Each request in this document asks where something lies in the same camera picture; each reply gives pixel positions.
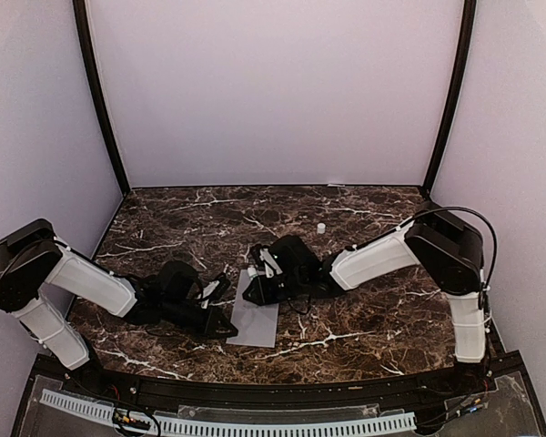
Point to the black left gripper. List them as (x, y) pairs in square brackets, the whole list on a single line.
[(208, 327)]

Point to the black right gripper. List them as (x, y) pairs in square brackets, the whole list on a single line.
[(263, 296)]

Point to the white green glue stick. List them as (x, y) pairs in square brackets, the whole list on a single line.
[(252, 272)]

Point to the grey paper envelope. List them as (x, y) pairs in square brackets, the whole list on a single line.
[(257, 325)]

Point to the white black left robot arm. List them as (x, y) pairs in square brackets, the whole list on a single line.
[(34, 256)]

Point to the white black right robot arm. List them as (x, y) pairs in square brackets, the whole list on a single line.
[(435, 238)]

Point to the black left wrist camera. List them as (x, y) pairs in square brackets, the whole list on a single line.
[(214, 290)]

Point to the white slotted cable duct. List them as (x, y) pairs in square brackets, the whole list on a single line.
[(204, 421)]

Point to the black front frame rail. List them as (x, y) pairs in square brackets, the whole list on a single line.
[(423, 390)]

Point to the black left corner post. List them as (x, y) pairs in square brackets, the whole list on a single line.
[(96, 91)]

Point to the black corner post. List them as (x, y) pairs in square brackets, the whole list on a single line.
[(452, 98), (96, 91)]

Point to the black right corner post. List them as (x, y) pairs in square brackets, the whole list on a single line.
[(452, 98)]

